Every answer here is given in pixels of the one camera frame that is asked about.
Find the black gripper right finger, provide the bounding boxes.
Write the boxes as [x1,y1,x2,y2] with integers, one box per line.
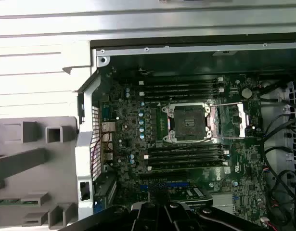
[160,187,268,231]

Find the black PC case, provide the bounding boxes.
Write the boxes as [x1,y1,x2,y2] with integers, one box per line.
[74,36,296,231]

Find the grey parts rack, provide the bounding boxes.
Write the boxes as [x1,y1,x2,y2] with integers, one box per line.
[0,116,80,229]

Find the CPU socket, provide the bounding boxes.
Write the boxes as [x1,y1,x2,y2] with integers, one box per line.
[161,103,213,144]

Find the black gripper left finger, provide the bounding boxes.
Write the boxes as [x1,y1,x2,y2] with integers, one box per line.
[57,187,163,231]

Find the perforated metal drive cage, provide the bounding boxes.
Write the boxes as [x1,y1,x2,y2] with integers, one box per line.
[281,78,296,174]

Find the small black graphics card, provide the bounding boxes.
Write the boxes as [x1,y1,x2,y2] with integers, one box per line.
[168,186,214,206]

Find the metal socket cover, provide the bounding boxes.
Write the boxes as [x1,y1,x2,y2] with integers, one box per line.
[207,101,250,140]

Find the green motherboard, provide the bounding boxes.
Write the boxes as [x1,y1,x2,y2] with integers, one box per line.
[99,72,265,231]

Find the black RAM slot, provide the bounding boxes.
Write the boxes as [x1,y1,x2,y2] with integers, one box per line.
[142,83,224,90]
[139,88,225,96]
[147,155,229,166]
[139,78,224,86]
[147,145,229,154]
[143,150,230,160]
[147,160,229,170]
[142,93,224,101]

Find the green RAM stick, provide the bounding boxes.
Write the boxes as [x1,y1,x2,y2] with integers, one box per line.
[0,198,27,205]

